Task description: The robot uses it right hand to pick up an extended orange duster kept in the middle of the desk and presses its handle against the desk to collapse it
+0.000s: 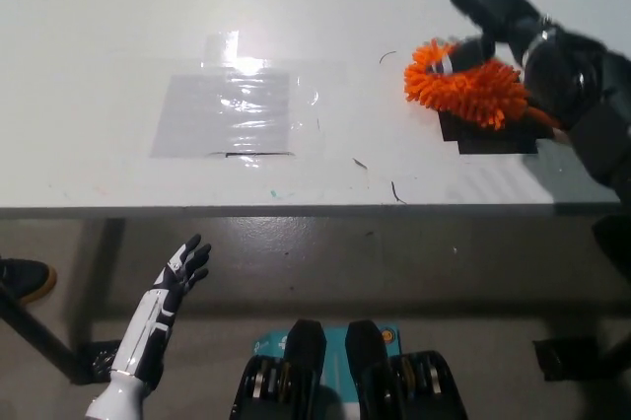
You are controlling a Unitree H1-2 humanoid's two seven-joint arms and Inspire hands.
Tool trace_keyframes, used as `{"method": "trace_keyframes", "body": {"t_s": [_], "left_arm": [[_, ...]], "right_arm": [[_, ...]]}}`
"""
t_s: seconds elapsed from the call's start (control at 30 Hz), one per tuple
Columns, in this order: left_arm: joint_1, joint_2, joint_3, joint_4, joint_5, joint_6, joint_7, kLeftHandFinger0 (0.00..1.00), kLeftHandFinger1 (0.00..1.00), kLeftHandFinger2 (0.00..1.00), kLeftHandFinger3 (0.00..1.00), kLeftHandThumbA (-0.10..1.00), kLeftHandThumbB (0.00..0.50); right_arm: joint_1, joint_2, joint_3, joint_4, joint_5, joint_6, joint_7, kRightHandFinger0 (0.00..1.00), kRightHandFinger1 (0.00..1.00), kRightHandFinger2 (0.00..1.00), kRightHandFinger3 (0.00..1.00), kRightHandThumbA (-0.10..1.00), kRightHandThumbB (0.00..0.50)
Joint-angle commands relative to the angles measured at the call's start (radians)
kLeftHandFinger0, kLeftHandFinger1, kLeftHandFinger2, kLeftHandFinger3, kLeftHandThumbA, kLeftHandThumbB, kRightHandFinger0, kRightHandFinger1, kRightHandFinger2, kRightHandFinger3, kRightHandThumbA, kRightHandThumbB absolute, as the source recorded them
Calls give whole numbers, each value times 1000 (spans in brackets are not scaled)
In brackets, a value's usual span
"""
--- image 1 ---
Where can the clear taped grey plastic sheet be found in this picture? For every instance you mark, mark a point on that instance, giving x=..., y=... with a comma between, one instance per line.
x=222, y=114

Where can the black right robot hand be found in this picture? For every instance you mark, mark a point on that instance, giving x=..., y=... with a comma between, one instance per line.
x=498, y=6

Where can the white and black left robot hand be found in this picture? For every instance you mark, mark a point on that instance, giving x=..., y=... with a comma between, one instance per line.
x=160, y=301

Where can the black shoe with tan sole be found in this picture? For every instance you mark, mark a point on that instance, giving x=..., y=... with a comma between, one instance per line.
x=24, y=278

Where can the black desk leg with foot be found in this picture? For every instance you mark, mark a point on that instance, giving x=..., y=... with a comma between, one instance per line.
x=34, y=331

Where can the orange microfiber telescopic duster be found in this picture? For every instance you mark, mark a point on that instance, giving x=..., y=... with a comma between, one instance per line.
x=473, y=94

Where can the black desk foot plate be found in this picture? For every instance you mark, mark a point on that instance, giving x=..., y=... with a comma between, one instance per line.
x=564, y=360

